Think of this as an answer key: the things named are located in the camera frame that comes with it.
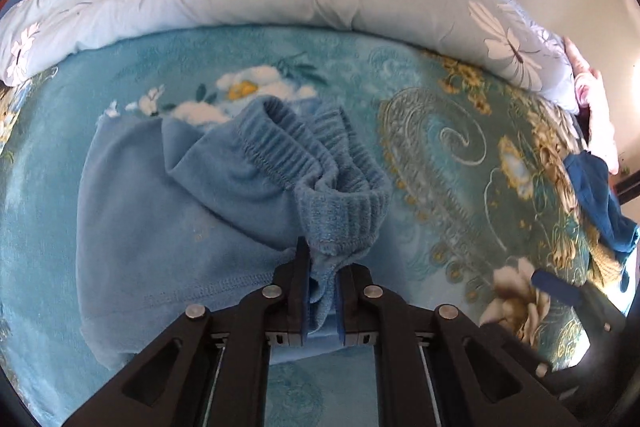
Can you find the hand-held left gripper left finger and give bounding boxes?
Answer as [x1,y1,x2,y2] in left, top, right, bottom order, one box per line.
[65,237,311,427]

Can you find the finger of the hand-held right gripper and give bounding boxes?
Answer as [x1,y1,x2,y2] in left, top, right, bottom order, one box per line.
[531,269,626,333]
[479,322,552,376]

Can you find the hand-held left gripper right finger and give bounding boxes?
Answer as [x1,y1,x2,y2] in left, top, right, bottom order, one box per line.
[336,264,581,427]

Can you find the teal floral plush blanket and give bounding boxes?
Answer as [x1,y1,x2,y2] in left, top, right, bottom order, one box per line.
[0,24,626,427]

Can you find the dark blue fleece jacket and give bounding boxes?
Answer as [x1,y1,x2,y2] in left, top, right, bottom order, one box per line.
[562,152,640,293]

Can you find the light blue fleece pants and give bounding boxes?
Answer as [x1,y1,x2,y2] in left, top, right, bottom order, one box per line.
[75,96,393,368]

